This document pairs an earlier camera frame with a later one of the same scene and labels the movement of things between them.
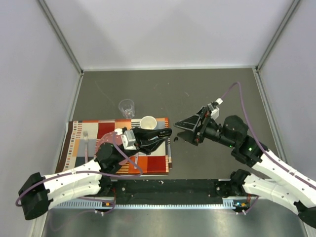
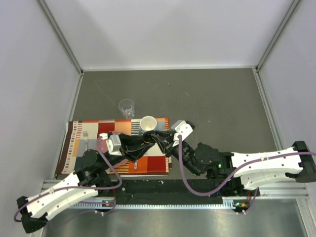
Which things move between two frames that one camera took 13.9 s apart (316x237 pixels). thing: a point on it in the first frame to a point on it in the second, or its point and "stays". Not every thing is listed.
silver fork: (86, 138) stays
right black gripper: (191, 123) to (167, 137)
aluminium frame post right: (294, 5) stays
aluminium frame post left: (61, 36) stays
